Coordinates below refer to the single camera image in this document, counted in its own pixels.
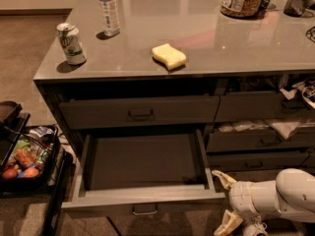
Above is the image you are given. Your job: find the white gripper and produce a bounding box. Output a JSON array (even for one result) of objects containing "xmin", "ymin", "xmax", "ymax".
[{"xmin": 212, "ymin": 170, "xmax": 279, "ymax": 236}]

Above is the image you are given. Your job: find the grey drawer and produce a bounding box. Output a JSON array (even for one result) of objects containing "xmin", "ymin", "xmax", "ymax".
[
  {"xmin": 208, "ymin": 150, "xmax": 315, "ymax": 172},
  {"xmin": 62, "ymin": 130, "xmax": 225, "ymax": 216},
  {"xmin": 206, "ymin": 128, "xmax": 315, "ymax": 152},
  {"xmin": 59, "ymin": 94, "xmax": 220, "ymax": 130},
  {"xmin": 215, "ymin": 90, "xmax": 315, "ymax": 123}
]

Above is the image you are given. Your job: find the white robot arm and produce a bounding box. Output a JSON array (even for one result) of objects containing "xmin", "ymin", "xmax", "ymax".
[{"xmin": 213, "ymin": 168, "xmax": 315, "ymax": 236}]

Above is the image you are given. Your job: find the grey drawer cabinet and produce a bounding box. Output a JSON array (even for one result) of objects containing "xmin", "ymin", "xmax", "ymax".
[{"xmin": 32, "ymin": 0, "xmax": 315, "ymax": 218}]

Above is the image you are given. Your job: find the yellow sponge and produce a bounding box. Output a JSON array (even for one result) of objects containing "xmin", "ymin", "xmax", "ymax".
[{"xmin": 152, "ymin": 43, "xmax": 187, "ymax": 70}]

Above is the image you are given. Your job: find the black basket of groceries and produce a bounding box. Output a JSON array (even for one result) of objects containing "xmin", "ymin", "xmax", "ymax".
[{"xmin": 0, "ymin": 126, "xmax": 60, "ymax": 192}]

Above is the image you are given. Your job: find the clear plastic water bottle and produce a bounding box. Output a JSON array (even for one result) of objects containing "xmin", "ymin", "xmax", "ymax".
[{"xmin": 97, "ymin": 0, "xmax": 120, "ymax": 36}]

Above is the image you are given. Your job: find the green white soda can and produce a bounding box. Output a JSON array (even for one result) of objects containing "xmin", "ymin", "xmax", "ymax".
[{"xmin": 56, "ymin": 23, "xmax": 87, "ymax": 65}]

